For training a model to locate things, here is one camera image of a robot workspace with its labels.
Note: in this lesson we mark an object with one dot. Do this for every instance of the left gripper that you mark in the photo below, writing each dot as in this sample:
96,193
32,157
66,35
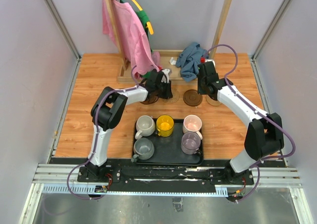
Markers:
169,93

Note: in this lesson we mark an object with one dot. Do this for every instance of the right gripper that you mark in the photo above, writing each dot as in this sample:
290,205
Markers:
200,90

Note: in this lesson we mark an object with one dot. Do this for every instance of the woven rattan coaster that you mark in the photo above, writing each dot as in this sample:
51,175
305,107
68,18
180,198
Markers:
212,102
175,97

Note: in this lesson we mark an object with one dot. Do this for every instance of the plain brown wooden coaster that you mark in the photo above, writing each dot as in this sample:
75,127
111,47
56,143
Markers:
150,100

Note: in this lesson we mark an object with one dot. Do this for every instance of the grooved dark wooden coaster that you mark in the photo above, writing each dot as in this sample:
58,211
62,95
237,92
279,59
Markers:
192,98

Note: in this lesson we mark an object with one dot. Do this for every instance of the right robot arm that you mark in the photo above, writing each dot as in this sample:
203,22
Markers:
262,139

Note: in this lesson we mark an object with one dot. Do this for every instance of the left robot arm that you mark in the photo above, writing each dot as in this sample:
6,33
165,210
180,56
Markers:
108,110

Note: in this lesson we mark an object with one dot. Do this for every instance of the blue crumpled shirt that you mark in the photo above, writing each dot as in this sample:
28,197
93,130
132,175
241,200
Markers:
189,60

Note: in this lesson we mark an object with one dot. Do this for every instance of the yellow mug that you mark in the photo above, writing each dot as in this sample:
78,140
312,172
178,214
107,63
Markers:
164,126

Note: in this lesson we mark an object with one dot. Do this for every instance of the white clip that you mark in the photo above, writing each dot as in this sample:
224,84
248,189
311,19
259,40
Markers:
172,61

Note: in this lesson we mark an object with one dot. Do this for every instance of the white mug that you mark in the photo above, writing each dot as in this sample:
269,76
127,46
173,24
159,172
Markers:
145,127

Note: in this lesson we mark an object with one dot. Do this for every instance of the pink mug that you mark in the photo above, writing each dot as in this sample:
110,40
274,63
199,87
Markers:
192,123

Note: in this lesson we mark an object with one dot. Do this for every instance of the pink shirt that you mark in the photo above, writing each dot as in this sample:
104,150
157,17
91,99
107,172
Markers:
131,38

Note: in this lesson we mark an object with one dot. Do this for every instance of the purple mug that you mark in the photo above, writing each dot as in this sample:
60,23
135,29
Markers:
190,143

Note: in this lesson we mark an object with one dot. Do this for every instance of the black serving tray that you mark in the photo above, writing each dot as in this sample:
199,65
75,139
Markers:
167,150

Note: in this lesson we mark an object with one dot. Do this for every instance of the grey mug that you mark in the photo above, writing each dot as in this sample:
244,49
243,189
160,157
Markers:
143,150

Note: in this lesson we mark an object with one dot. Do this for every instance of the green garment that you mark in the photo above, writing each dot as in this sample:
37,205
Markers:
144,20

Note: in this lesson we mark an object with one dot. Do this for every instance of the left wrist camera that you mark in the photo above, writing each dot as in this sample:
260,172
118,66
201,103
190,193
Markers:
164,75

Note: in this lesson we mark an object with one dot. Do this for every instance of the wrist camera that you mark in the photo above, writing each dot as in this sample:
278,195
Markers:
164,75
203,60

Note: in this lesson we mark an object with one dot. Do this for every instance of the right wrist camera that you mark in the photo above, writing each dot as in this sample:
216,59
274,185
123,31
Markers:
203,60

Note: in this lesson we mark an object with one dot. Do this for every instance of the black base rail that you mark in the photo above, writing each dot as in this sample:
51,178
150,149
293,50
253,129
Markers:
122,175

